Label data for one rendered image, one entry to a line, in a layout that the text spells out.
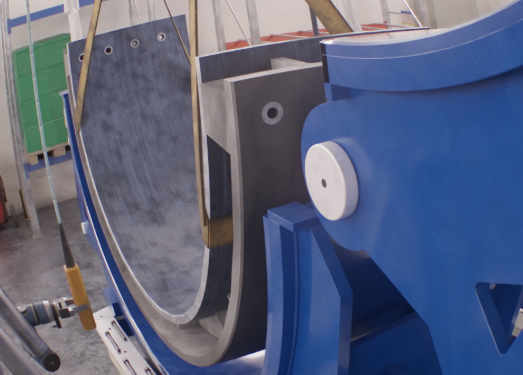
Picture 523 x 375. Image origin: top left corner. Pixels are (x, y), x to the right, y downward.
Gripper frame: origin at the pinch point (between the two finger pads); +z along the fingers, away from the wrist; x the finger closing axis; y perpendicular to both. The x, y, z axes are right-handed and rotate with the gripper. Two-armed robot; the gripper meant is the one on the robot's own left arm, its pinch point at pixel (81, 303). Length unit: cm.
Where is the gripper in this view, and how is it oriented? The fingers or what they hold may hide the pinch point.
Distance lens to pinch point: 307.6
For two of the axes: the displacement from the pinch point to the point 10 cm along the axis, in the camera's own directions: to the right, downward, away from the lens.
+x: -4.4, -2.2, 8.7
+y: -1.3, -9.4, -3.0
